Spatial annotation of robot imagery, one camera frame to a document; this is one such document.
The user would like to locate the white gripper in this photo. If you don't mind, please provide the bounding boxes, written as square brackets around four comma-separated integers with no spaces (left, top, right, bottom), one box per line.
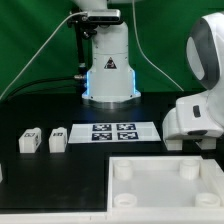
[162,91,224,140]

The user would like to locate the white square tabletop tray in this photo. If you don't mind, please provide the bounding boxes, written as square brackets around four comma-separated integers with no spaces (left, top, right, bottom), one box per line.
[107,156,224,211]

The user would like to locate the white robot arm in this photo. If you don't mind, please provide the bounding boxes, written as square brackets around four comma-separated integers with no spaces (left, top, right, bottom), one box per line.
[72,0,224,140]

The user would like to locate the white obstacle block right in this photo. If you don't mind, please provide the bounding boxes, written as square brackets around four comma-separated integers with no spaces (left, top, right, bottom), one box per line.
[200,159,224,207]

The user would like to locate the white obstacle block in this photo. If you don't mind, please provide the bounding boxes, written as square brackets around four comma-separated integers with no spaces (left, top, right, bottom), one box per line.
[200,159,224,207]
[0,164,3,184]

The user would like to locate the paper sheet with markers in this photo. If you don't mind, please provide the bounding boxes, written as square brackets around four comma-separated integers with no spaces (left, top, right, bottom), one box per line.
[69,122,161,144]

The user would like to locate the white obstacle block left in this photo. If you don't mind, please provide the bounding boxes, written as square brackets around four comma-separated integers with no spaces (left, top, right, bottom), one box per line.
[0,164,3,184]

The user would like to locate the black cables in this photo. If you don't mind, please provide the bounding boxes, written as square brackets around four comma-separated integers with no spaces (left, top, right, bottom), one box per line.
[0,76,88,104]

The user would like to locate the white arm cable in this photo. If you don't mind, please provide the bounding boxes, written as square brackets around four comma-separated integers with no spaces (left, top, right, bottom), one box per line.
[131,0,185,92]

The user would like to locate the black camera on mount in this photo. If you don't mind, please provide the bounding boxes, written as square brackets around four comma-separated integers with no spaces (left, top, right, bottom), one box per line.
[67,9,123,86]

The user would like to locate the white camera cable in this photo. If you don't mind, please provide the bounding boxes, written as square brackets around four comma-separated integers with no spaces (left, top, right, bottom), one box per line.
[0,11,88,101]

